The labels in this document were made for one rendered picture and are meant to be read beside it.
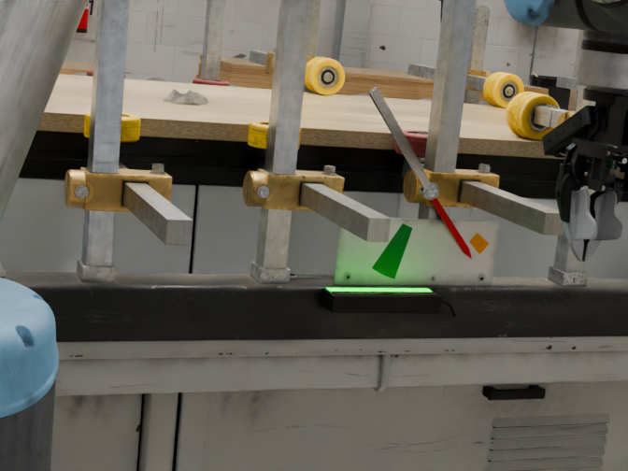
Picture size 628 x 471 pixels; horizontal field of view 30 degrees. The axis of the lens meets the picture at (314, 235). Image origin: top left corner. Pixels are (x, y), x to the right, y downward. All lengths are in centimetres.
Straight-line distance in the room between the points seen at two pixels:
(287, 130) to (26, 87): 72
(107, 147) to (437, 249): 52
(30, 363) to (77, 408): 112
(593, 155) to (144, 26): 755
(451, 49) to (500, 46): 821
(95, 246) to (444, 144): 53
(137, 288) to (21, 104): 66
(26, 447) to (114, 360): 85
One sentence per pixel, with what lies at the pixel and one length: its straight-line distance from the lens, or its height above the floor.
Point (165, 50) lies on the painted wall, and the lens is 889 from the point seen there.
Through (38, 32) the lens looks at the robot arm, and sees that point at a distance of 97.
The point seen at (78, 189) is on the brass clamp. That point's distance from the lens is 156.
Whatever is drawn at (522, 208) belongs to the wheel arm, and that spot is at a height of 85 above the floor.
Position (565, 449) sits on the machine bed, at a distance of 231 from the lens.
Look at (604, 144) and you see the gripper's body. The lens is 144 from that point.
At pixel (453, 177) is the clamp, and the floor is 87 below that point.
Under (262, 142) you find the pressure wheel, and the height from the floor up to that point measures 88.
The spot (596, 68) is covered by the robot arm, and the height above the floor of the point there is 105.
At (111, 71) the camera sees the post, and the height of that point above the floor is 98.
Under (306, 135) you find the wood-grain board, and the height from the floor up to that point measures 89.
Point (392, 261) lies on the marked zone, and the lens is 172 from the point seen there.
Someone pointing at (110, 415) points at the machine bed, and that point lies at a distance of 194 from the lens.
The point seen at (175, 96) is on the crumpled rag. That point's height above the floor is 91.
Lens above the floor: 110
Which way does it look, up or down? 11 degrees down
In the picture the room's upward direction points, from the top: 6 degrees clockwise
